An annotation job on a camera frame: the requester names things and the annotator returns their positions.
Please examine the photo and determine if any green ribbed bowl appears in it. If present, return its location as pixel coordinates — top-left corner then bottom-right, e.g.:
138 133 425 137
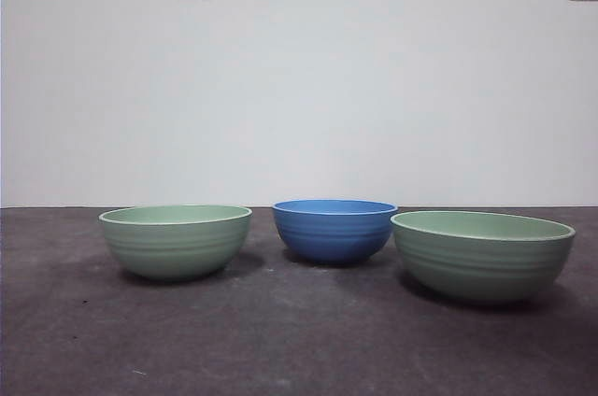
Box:
390 210 577 307
98 204 253 282

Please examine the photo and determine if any blue ribbed bowl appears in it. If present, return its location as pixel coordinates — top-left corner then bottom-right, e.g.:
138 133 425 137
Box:
272 199 399 269

